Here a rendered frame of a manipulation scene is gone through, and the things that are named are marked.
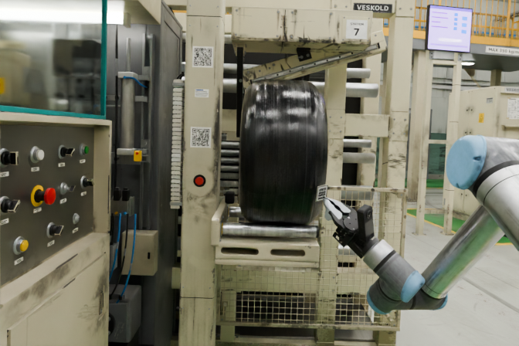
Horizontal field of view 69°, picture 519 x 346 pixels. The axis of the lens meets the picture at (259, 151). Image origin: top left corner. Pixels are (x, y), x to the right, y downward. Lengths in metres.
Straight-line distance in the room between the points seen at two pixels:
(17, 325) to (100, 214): 0.49
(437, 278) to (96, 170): 1.10
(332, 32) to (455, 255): 1.01
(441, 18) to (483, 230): 4.43
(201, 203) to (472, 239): 0.87
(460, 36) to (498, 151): 4.63
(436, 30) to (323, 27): 3.68
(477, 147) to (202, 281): 1.04
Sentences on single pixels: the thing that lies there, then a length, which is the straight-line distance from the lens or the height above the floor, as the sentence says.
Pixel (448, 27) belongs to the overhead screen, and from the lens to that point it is 5.40.
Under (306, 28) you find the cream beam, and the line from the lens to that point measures 1.70.
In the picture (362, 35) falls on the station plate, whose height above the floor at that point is 1.68.
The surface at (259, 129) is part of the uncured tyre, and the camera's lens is 1.19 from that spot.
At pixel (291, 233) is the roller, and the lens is 1.34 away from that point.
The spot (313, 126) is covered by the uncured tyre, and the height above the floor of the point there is 1.27.
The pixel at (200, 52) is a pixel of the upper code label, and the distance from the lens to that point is 1.41.
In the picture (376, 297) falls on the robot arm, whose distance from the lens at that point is 1.28.
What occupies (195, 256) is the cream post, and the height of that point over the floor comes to 0.78.
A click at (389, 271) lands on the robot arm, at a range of 1.19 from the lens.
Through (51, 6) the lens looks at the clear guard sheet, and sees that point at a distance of 1.08.
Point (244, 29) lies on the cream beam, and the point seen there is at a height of 1.68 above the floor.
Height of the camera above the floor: 1.25
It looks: 3 degrees down
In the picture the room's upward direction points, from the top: 2 degrees clockwise
